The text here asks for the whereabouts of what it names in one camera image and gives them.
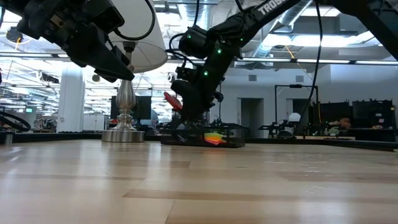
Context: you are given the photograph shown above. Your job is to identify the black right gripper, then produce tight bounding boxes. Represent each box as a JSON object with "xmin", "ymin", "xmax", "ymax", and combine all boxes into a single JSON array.
[{"xmin": 170, "ymin": 40, "xmax": 243, "ymax": 121}]

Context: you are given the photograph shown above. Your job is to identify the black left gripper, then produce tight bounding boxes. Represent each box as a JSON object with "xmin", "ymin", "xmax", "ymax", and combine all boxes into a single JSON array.
[{"xmin": 17, "ymin": 0, "xmax": 135, "ymax": 82}]

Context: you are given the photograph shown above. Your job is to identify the red handled scissors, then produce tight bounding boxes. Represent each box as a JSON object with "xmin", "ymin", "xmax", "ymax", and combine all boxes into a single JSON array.
[{"xmin": 164, "ymin": 91, "xmax": 183, "ymax": 112}]

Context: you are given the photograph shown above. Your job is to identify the black mesh desk organizer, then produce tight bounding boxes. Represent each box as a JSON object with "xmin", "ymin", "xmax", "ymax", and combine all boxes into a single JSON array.
[{"xmin": 160, "ymin": 119, "xmax": 247, "ymax": 149}]

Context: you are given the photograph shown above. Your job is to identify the white shade silver table lamp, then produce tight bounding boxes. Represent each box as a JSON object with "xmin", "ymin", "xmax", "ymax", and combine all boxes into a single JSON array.
[{"xmin": 101, "ymin": 0, "xmax": 169, "ymax": 143}]

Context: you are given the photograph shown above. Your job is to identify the white square pillar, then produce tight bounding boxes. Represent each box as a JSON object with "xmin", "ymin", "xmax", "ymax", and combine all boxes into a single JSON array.
[{"xmin": 57, "ymin": 73, "xmax": 85, "ymax": 133}]

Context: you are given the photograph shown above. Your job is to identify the white low cabinet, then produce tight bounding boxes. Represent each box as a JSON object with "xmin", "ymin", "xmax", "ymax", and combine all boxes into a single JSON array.
[{"xmin": 82, "ymin": 114, "xmax": 106, "ymax": 131}]

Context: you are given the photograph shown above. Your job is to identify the long ceiling light strip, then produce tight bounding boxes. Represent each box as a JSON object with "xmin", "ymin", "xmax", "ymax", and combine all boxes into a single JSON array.
[{"xmin": 236, "ymin": 55, "xmax": 398, "ymax": 66}]

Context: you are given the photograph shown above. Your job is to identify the background wooden table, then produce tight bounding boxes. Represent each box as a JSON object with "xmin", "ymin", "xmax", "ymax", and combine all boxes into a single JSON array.
[{"xmin": 295, "ymin": 135, "xmax": 356, "ymax": 141}]

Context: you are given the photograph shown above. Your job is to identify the person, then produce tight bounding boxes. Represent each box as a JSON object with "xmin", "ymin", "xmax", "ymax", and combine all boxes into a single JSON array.
[{"xmin": 337, "ymin": 116, "xmax": 352, "ymax": 130}]

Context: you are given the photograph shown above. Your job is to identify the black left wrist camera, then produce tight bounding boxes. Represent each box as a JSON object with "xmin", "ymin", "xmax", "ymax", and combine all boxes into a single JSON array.
[{"xmin": 83, "ymin": 0, "xmax": 126, "ymax": 35}]

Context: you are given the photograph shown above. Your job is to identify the black left camera cable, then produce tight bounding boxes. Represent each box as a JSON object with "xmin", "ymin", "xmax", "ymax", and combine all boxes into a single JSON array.
[{"xmin": 112, "ymin": 0, "xmax": 156, "ymax": 42}]

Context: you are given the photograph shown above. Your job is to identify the black pipe stand frame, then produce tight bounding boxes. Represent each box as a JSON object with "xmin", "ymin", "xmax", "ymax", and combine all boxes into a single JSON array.
[{"xmin": 273, "ymin": 83, "xmax": 320, "ymax": 138}]

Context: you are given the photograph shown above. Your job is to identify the black curved cable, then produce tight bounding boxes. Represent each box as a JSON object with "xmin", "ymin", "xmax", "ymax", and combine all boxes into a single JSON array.
[{"xmin": 0, "ymin": 111, "xmax": 32, "ymax": 132}]

